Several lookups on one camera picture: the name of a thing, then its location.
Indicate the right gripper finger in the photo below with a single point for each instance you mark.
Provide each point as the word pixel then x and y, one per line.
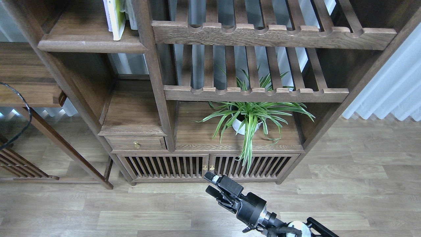
pixel 226 185
pixel 220 197

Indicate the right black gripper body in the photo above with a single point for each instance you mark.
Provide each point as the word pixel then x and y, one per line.
pixel 250 209

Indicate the yellow-green book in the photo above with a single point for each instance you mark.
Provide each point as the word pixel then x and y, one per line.
pixel 117 18

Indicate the white book top shelf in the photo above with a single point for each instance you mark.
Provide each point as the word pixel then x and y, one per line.
pixel 107 13

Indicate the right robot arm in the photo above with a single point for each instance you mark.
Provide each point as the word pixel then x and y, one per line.
pixel 274 227

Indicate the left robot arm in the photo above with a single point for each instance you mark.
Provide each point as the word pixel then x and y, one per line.
pixel 9 142

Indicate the green spider plant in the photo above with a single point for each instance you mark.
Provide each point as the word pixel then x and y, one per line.
pixel 250 116

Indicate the dark wooden bookshelf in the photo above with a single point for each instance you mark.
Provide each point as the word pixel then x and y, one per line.
pixel 153 84

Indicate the white curtain right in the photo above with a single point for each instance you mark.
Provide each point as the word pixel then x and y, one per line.
pixel 396 88

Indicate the plastic-wrapped white book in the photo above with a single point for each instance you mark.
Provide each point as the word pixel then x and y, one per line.
pixel 130 15

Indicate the wooden side table left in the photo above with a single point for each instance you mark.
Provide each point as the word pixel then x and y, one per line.
pixel 23 70

